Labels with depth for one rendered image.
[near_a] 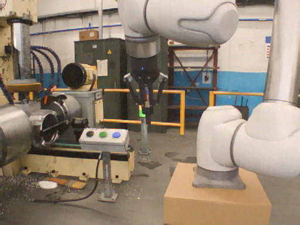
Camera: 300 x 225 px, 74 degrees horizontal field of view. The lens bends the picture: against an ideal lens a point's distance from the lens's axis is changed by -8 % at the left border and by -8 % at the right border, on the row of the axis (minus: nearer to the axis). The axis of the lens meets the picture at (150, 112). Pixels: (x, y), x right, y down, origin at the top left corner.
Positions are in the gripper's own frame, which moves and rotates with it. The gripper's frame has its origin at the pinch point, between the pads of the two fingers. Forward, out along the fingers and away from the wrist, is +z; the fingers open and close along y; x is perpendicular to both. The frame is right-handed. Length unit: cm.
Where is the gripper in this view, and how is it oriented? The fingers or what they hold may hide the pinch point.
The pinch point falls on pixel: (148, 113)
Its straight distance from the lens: 69.6
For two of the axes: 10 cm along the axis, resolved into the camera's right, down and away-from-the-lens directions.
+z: 0.6, 7.9, 6.1
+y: -9.9, -0.2, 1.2
